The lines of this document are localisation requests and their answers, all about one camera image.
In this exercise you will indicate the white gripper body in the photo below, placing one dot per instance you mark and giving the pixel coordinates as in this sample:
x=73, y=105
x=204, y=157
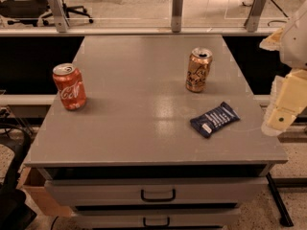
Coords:
x=295, y=45

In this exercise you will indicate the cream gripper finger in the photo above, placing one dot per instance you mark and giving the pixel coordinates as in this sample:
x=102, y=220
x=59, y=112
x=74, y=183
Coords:
x=288, y=99
x=273, y=41

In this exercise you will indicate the blue rxbar blueberry bar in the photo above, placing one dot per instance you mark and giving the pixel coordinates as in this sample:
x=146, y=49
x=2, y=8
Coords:
x=215, y=119

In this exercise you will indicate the orange sparkling water can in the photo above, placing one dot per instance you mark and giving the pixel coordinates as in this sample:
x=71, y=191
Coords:
x=198, y=69

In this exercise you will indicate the red coke can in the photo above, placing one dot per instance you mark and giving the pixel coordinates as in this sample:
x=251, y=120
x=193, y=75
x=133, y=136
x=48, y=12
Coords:
x=69, y=82

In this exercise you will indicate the black metal floor leg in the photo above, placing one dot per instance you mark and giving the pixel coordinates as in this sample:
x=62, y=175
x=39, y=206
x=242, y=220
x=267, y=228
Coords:
x=285, y=219

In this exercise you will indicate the upper grey drawer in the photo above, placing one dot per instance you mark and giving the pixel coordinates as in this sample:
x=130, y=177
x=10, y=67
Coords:
x=111, y=192

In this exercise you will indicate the grey drawer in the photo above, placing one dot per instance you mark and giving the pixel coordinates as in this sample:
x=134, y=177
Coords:
x=179, y=218
x=111, y=192

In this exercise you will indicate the grey cabinet with drawers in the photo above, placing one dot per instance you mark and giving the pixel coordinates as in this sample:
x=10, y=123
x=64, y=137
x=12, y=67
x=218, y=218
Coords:
x=136, y=120

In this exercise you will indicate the lower grey drawer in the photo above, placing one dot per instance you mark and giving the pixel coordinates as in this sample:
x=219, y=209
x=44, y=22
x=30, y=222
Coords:
x=179, y=218

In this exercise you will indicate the black office chair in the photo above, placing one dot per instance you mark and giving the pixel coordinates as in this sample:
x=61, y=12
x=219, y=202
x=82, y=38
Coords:
x=29, y=11

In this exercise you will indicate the cardboard box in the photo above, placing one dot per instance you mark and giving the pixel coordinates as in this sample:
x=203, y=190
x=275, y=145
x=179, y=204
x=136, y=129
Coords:
x=33, y=183

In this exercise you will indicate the black chair at left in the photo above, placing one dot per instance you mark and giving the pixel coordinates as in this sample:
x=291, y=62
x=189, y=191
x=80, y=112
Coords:
x=14, y=213

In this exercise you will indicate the right grey metal bracket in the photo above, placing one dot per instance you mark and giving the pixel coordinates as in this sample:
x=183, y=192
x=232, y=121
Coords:
x=252, y=22

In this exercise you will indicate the grey metal bracket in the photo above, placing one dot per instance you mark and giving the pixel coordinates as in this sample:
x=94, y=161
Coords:
x=177, y=7
x=252, y=22
x=60, y=20

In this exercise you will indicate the middle grey metal bracket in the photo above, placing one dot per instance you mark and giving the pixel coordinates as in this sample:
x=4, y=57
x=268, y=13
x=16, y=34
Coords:
x=177, y=7

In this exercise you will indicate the black upper drawer handle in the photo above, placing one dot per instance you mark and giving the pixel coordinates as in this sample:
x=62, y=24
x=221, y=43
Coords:
x=158, y=197

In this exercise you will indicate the black drawer handle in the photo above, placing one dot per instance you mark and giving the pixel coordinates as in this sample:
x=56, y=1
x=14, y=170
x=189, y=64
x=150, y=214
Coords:
x=156, y=222
x=158, y=197

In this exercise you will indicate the black lower drawer handle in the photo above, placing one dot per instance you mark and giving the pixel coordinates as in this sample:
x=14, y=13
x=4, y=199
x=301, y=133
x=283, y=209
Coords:
x=156, y=222

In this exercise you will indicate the left grey metal bracket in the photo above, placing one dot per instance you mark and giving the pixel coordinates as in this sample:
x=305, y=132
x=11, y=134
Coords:
x=60, y=20

